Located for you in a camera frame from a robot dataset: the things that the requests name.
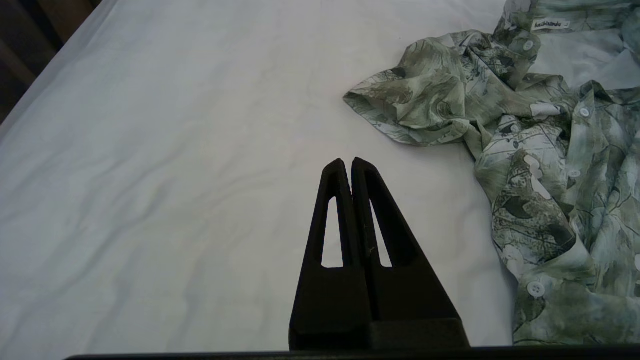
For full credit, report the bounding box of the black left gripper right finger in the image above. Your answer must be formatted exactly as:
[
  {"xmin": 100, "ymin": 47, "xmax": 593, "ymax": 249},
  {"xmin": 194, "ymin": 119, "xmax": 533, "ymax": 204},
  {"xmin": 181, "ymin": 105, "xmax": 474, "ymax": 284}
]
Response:
[{"xmin": 351, "ymin": 157, "xmax": 471, "ymax": 350}]

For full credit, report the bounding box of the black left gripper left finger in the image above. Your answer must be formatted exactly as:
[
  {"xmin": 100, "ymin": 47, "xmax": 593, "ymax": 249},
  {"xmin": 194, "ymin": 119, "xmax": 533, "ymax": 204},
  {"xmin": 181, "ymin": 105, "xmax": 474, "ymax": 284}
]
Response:
[{"xmin": 289, "ymin": 158, "xmax": 373, "ymax": 351}]

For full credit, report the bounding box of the green floral button shirt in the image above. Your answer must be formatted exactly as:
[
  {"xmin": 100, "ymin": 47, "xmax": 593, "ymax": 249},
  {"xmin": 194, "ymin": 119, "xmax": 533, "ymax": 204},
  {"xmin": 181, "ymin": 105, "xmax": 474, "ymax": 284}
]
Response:
[{"xmin": 343, "ymin": 0, "xmax": 640, "ymax": 346}]

